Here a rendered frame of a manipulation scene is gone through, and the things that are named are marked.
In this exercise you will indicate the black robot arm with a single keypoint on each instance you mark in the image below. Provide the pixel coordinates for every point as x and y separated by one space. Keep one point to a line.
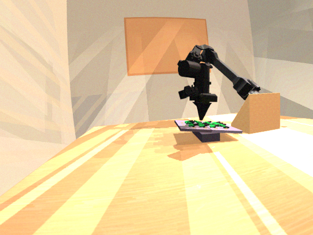
192 68

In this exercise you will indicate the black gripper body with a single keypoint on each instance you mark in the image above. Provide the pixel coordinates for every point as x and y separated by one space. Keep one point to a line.
204 92

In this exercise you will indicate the pale lavender switch panel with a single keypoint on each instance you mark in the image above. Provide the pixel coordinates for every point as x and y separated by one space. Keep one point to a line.
206 131

